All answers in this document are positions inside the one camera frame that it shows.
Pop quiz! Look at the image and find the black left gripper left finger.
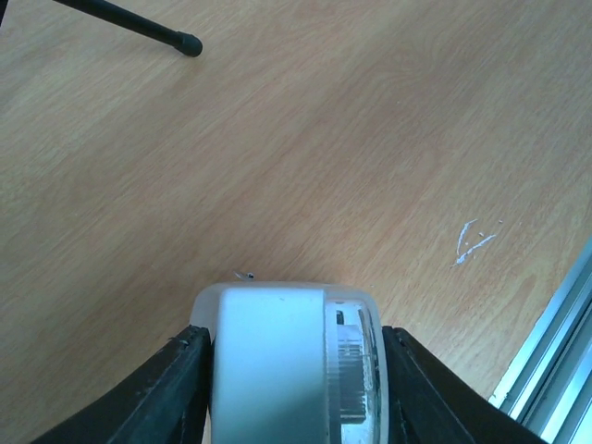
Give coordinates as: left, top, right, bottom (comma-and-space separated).
34, 326, 211, 443

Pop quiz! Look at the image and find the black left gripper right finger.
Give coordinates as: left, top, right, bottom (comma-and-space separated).
382, 327, 543, 444

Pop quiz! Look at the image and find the white metronome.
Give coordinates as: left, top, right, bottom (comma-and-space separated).
210, 287, 371, 444

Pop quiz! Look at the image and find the black tripod music stand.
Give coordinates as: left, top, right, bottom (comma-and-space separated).
55, 0, 204, 57

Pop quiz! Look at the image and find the aluminium front rail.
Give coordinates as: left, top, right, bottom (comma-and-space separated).
489, 244, 591, 443

